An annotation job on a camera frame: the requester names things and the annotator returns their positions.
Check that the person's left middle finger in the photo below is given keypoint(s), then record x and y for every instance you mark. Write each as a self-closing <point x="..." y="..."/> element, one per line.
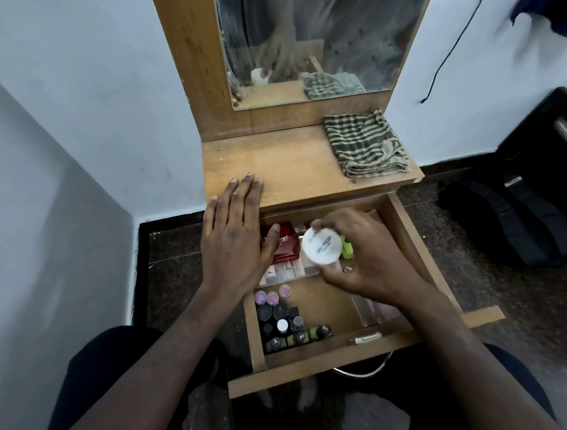
<point x="237" y="196"/>

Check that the person's left hand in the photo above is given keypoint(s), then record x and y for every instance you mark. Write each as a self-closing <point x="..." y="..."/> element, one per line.
<point x="230" y="243"/>

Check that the white round cream jar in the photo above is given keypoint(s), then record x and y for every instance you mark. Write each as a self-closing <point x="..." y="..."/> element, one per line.
<point x="319" y="248"/>

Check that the person's right hand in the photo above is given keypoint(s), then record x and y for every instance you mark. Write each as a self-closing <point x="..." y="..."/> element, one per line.
<point x="376" y="260"/>

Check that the wooden drawer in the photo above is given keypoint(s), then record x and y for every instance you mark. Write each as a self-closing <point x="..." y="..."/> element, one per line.
<point x="326" y="314"/>

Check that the green checked cloth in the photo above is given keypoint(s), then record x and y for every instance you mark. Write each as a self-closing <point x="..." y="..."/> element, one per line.
<point x="366" y="144"/>

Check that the rectangular mirror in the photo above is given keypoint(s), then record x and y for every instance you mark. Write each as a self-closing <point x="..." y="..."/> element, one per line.
<point x="321" y="35"/>

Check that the person's right forearm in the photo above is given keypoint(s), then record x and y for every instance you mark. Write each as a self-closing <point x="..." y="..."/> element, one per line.
<point x="476" y="368"/>

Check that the person's leg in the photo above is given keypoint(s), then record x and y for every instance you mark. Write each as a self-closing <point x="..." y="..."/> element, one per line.
<point x="524" y="380"/>
<point x="97" y="374"/>

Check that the person's right thumb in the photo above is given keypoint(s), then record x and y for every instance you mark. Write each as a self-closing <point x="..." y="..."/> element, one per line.
<point x="325" y="219"/>

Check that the person's left forearm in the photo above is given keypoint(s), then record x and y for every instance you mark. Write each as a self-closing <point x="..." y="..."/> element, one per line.
<point x="144" y="371"/>

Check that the person's left little finger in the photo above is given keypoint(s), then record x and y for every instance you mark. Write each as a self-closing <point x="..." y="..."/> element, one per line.
<point x="208" y="215"/>

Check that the person's left leg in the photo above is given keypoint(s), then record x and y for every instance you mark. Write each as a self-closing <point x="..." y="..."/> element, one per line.
<point x="97" y="374"/>

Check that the black backpack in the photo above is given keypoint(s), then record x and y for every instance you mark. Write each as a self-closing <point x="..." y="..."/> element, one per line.
<point x="511" y="219"/>

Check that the person's left thumb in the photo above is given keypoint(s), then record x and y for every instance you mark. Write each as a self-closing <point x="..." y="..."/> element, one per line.
<point x="272" y="245"/>

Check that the black furniture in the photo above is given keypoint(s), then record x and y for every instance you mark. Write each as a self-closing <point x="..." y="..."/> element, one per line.
<point x="549" y="137"/>

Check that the pink glitter pot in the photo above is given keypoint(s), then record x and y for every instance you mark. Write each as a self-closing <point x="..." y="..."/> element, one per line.
<point x="284" y="291"/>
<point x="272" y="298"/>
<point x="261" y="297"/>

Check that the small clear tube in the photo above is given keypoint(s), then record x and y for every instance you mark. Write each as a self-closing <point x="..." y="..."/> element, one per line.
<point x="366" y="337"/>

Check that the small neon green bottle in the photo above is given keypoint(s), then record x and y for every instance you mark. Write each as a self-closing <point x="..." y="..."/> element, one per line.
<point x="347" y="248"/>

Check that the group of dark nail polish bottles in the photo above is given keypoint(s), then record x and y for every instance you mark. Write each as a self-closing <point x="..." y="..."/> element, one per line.
<point x="284" y="326"/>

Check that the red box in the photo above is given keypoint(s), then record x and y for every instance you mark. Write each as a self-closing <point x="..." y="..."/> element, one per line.
<point x="285" y="245"/>

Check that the person's right leg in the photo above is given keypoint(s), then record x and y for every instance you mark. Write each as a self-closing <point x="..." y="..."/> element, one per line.
<point x="524" y="380"/>

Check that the clear plastic organiser tray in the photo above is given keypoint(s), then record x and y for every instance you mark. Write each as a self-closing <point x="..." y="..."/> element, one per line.
<point x="291" y="271"/>

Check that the clear plastic case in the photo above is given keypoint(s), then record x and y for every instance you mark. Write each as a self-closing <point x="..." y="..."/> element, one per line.
<point x="381" y="311"/>

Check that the wooden dressing table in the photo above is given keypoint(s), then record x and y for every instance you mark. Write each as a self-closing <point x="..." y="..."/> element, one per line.
<point x="290" y="164"/>

